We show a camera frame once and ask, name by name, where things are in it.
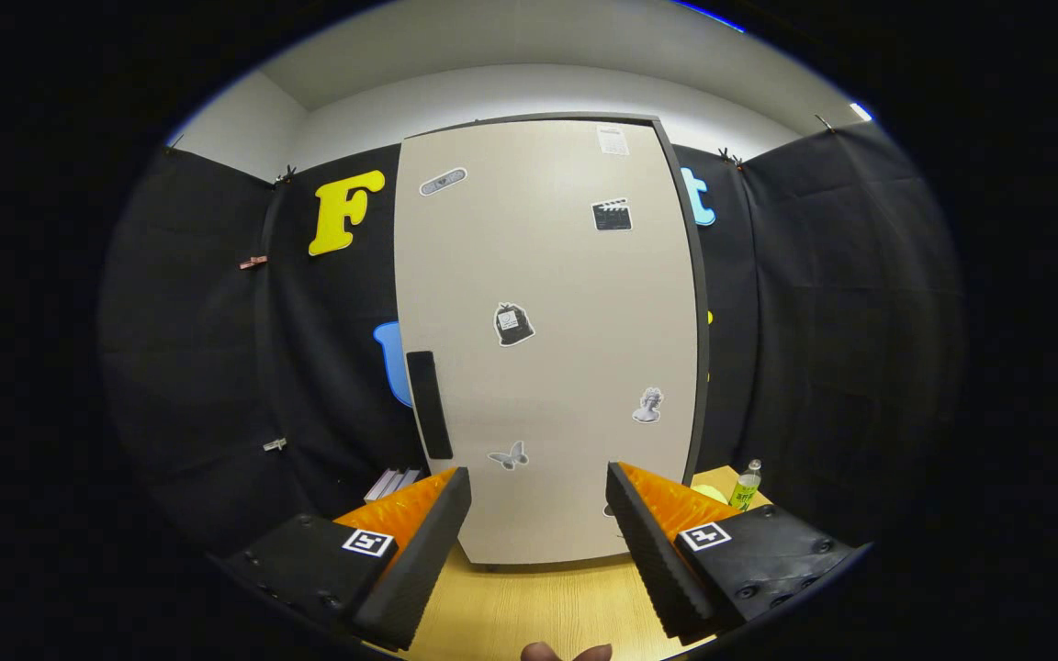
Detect grey shoe cabinet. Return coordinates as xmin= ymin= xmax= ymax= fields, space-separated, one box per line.
xmin=396 ymin=112 xmax=712 ymax=570

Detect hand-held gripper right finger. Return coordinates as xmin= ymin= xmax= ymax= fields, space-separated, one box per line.
xmin=604 ymin=461 xmax=870 ymax=644

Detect beige shoe cabinet door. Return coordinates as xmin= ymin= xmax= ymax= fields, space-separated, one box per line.
xmin=396 ymin=119 xmax=700 ymax=566

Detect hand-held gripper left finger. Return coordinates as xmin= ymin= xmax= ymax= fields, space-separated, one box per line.
xmin=221 ymin=466 xmax=473 ymax=653

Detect green drink bottle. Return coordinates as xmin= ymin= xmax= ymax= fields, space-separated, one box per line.
xmin=728 ymin=459 xmax=763 ymax=513

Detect black backdrop cloth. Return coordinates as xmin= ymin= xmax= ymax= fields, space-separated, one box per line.
xmin=97 ymin=119 xmax=969 ymax=561

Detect black door handle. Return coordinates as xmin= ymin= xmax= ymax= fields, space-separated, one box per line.
xmin=405 ymin=350 xmax=454 ymax=460

